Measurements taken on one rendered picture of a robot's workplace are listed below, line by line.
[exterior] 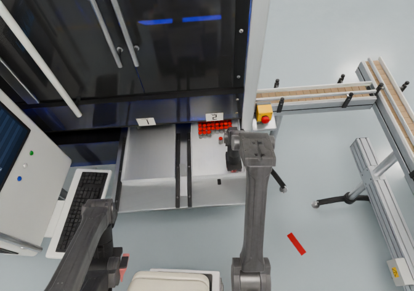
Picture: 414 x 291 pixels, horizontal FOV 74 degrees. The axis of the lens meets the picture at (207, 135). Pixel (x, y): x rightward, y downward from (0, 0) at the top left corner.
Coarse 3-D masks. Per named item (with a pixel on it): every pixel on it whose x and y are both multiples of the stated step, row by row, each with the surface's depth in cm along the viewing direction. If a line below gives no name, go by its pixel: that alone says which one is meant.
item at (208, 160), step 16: (192, 128) 149; (192, 144) 144; (208, 144) 143; (224, 144) 143; (192, 160) 138; (208, 160) 138; (224, 160) 138; (192, 176) 131; (208, 176) 132; (224, 176) 133
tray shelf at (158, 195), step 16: (240, 176) 133; (112, 192) 132; (128, 192) 131; (144, 192) 131; (160, 192) 130; (192, 192) 130; (208, 192) 129; (224, 192) 129; (240, 192) 128; (128, 208) 127; (144, 208) 127; (160, 208) 126; (176, 208) 126
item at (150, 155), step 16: (128, 128) 148; (144, 128) 151; (160, 128) 150; (176, 128) 150; (128, 144) 146; (144, 144) 145; (160, 144) 145; (128, 160) 141; (144, 160) 140; (160, 160) 140; (128, 176) 136; (144, 176) 135; (160, 176) 135
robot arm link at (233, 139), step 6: (228, 132) 109; (234, 132) 99; (240, 132) 88; (246, 132) 79; (252, 132) 80; (228, 138) 109; (234, 138) 72; (270, 138) 73; (228, 144) 109; (234, 144) 72
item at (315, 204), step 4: (348, 192) 201; (340, 196) 202; (344, 196) 201; (360, 196) 200; (364, 196) 201; (320, 200) 205; (324, 200) 204; (328, 200) 202; (332, 200) 202; (336, 200) 201; (340, 200) 200; (344, 200) 200; (348, 200) 198; (352, 200) 198; (364, 200) 201; (368, 200) 202; (312, 204) 211; (316, 204) 208; (320, 204) 205; (324, 204) 204; (316, 208) 209
